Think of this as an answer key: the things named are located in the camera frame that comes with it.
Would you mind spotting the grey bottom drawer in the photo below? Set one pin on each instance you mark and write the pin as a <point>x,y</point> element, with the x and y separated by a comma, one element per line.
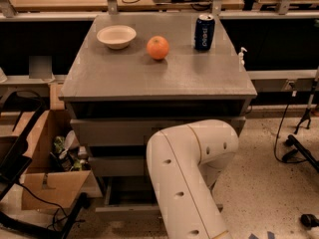
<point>129,198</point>

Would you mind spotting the grey drawer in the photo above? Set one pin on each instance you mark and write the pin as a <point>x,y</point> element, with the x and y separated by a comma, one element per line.
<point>118,166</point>
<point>129,198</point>
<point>117,132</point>

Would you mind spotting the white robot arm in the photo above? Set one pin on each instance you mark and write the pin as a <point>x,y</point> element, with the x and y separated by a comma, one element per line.
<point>184,162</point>

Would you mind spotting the grey wooden drawer cabinet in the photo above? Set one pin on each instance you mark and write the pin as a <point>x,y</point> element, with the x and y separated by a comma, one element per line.
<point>129,84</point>

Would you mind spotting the grey middle drawer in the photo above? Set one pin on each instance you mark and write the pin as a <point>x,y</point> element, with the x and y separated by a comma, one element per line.
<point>118,166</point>

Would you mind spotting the grey top drawer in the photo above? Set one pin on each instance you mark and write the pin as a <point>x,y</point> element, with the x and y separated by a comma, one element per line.
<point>117,132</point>

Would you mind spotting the open cardboard box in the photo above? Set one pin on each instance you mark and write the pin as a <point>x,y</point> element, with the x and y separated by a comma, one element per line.
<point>46,185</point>

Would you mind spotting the orange fruit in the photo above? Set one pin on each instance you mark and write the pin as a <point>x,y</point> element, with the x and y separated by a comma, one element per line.
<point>158,47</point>

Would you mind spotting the white paper bowl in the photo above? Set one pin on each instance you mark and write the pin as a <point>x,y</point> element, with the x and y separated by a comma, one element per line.
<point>116,37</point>

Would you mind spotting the blue pepsi can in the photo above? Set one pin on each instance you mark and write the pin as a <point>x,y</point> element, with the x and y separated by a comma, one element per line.
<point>204,29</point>

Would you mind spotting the small white pump bottle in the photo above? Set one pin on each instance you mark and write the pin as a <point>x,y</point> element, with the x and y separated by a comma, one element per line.
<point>241,54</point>

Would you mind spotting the clear sanitizer bottle left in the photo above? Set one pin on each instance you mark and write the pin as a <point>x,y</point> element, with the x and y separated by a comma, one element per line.
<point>49,79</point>

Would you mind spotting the black stand leg right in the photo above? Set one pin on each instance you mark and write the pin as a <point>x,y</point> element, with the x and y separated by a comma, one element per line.
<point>292,140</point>

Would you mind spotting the black tripod stand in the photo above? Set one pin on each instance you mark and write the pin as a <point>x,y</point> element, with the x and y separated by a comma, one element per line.
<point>306,117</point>

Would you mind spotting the black caster wheel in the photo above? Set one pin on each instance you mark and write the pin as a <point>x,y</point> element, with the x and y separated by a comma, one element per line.
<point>309,220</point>

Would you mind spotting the black stand frame left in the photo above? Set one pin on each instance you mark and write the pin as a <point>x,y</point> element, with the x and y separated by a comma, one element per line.
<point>13,163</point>

